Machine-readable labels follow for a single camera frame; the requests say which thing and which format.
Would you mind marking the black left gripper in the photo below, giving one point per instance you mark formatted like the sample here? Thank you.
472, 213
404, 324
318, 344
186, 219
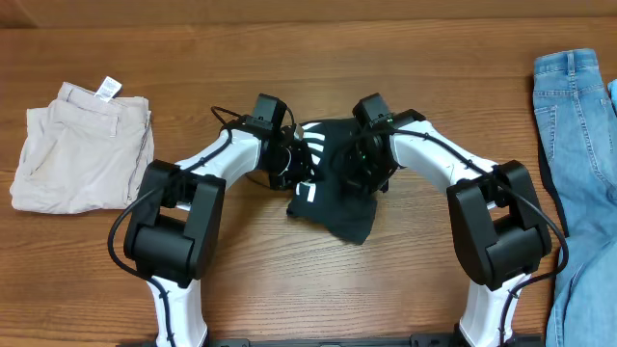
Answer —
303, 175

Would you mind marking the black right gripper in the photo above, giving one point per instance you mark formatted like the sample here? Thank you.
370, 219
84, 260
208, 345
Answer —
351, 164

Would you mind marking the black t-shirt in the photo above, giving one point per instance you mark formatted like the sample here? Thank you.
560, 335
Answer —
326, 201

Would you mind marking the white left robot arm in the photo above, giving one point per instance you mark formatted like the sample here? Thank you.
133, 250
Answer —
173, 225

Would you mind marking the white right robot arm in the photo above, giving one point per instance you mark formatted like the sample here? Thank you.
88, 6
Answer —
499, 232

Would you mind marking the beige folded pants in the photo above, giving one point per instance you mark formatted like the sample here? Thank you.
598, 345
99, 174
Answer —
84, 151

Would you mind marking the blue denim jeans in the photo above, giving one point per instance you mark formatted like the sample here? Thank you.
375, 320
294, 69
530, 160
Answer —
576, 123

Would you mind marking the light blue cloth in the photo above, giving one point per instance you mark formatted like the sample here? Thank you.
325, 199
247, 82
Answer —
612, 90

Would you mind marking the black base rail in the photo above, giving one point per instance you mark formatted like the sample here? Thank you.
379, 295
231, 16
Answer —
414, 340

